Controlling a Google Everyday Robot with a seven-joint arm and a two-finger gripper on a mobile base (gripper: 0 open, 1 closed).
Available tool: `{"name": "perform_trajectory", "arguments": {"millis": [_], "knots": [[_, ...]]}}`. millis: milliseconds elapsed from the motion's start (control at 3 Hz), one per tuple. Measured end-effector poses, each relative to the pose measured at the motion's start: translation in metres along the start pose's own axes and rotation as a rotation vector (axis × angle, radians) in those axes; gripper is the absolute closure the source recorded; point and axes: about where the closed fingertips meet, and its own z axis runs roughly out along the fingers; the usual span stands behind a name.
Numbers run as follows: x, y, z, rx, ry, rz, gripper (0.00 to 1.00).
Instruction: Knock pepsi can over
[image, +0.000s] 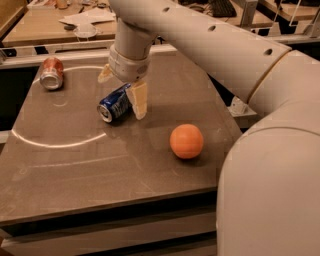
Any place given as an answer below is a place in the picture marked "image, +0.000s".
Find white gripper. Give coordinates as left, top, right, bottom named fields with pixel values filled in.
left=98, top=45, right=150, bottom=120

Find blue pepsi can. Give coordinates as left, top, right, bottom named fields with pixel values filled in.
left=97, top=83, right=131, bottom=123

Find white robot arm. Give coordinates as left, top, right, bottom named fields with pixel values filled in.
left=109, top=0, right=320, bottom=256

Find red soda can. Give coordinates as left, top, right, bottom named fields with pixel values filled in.
left=40, top=57, right=64, bottom=90

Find clear plastic lid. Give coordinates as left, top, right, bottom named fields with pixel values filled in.
left=73, top=24, right=98, bottom=39

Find white paper sheets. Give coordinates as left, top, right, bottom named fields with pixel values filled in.
left=60, top=8, right=115, bottom=25

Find orange ball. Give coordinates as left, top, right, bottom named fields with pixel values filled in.
left=169, top=124, right=204, bottom=159

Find wooden background desk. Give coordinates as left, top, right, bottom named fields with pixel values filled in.
left=2, top=0, right=278, bottom=49

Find clear sanitizer bottle left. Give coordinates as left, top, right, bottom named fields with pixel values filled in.
left=228, top=97, right=248, bottom=116

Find black keyboard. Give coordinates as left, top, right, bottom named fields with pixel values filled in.
left=209, top=0, right=237, bottom=18

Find grey drawer cabinet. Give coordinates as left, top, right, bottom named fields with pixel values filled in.
left=1, top=191, right=217, bottom=256

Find grey metal post right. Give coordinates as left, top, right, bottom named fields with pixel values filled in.
left=240, top=0, right=258, bottom=29

